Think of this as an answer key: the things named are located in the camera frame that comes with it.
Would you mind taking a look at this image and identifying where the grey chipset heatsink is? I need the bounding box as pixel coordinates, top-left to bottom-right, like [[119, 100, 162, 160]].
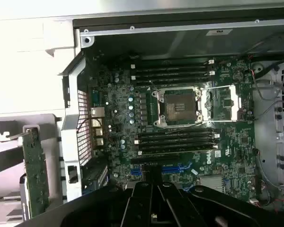
[[198, 176, 223, 192]]

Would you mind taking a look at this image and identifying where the black expansion slot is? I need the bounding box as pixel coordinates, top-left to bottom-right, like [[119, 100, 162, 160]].
[[130, 156, 181, 164]]

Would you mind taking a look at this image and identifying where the green motherboard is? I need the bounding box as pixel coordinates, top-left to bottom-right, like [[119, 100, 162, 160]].
[[85, 51, 257, 206]]

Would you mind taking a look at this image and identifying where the metal rear port stack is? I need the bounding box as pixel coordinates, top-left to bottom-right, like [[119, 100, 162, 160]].
[[90, 106, 105, 147]]

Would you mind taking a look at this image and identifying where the thin metal locking lever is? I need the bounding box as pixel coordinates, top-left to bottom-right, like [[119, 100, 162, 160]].
[[149, 79, 162, 93], [198, 119, 255, 123]]

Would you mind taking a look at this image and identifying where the metal drive cage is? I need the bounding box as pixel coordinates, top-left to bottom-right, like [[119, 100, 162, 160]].
[[252, 59, 284, 213]]

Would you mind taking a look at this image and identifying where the CPU socket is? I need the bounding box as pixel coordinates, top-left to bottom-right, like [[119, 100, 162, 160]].
[[151, 86, 203, 127]]

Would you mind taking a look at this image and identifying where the metal socket cover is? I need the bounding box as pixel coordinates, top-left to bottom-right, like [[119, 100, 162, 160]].
[[200, 84, 242, 122]]

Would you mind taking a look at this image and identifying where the black and grey PC case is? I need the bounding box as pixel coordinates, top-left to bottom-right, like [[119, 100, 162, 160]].
[[58, 11, 284, 227]]

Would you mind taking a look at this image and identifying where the thin wire bundle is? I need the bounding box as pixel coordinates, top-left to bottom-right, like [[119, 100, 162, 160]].
[[255, 148, 284, 206]]

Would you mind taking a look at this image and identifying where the thin black wire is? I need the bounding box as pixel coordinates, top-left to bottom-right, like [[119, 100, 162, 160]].
[[76, 117, 103, 133]]

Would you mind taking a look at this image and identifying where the red and grey thin wire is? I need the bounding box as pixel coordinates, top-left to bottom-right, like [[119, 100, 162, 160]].
[[249, 68, 284, 114]]

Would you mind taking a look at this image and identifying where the thick black cable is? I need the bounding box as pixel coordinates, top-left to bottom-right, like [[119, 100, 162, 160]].
[[252, 59, 284, 80]]

